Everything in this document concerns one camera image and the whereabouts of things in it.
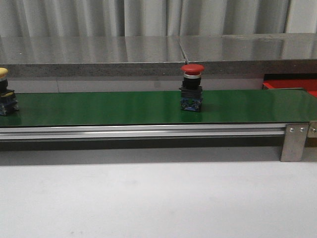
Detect red mushroom push button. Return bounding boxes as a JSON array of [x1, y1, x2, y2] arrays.
[[180, 64, 205, 112]]

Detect yellow mushroom push button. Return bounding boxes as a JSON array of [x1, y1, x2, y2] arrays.
[[0, 67, 19, 116]]

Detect green conveyor belt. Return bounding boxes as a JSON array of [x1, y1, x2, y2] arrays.
[[0, 89, 317, 127]]

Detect grey stone countertop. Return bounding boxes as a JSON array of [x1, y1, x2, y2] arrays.
[[0, 33, 317, 93]]

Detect red plastic tray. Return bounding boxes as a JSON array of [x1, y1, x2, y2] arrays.
[[263, 79, 317, 98]]

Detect white pleated curtain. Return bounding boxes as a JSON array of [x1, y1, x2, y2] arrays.
[[0, 0, 317, 37]]

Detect steel conveyor support bracket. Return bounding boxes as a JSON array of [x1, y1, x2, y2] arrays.
[[280, 123, 309, 162]]

